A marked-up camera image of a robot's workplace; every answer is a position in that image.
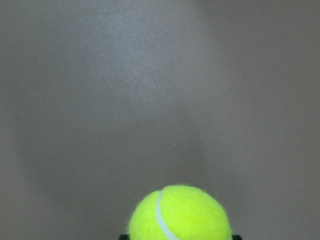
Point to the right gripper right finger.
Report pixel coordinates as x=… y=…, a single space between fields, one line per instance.
x=236 y=237

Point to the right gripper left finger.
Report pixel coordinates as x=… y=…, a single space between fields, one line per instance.
x=124 y=237

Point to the Roland Garros tennis ball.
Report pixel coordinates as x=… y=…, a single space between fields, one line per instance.
x=179 y=212

